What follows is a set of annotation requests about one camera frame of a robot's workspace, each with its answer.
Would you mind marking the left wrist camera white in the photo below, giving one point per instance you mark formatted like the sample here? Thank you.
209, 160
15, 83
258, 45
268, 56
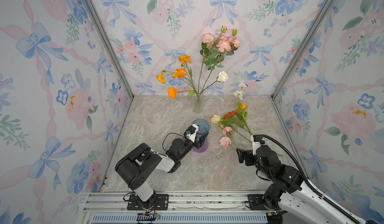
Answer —
191, 132

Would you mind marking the left aluminium corner post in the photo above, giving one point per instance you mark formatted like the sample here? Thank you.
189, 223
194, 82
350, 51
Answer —
90, 7

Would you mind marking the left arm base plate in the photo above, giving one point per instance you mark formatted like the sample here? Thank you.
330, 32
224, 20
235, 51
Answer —
158, 202

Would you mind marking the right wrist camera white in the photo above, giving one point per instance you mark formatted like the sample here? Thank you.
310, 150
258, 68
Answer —
257, 142

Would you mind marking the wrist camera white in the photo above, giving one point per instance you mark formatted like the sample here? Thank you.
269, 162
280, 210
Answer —
257, 142
191, 132

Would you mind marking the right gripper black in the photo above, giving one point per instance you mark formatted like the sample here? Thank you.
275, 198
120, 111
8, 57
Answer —
249, 155

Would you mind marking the small pink carnation stem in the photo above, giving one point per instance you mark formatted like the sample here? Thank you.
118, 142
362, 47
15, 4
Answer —
229, 131

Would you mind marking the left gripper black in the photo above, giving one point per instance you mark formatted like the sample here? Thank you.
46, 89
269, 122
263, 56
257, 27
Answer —
196, 145

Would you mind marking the pink rose stem with leaves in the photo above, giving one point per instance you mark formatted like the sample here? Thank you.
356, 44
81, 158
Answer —
225, 45

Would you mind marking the white flower stem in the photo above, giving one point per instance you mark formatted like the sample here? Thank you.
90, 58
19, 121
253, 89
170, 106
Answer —
239, 93

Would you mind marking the cream white rose stem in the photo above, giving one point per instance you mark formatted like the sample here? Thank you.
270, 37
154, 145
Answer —
221, 78

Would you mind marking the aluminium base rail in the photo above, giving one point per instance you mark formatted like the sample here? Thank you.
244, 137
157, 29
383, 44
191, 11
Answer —
193, 207

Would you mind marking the pale yellow rose stem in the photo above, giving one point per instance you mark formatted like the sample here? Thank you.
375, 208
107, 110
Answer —
232, 122

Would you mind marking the large orange poppy stem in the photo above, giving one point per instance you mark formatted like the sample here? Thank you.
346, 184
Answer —
173, 93

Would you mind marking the orange poppy flower stem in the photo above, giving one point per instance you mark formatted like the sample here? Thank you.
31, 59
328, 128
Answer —
183, 74

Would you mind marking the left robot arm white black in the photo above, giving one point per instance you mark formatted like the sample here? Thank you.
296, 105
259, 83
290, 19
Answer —
139, 164

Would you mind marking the blue purple glass vase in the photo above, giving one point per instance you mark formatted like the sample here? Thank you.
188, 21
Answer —
204, 129

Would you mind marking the right aluminium corner post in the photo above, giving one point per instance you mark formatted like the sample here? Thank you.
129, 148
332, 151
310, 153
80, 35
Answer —
309, 36

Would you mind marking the pink carnation single stem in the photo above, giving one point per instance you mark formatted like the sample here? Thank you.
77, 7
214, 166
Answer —
208, 41

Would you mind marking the aluminium corner post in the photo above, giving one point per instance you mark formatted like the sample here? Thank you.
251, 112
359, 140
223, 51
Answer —
309, 36
90, 7

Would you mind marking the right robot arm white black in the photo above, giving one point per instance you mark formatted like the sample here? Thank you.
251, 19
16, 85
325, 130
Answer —
291, 192

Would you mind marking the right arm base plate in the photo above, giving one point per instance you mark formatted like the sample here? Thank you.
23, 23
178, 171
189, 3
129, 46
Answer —
256, 202

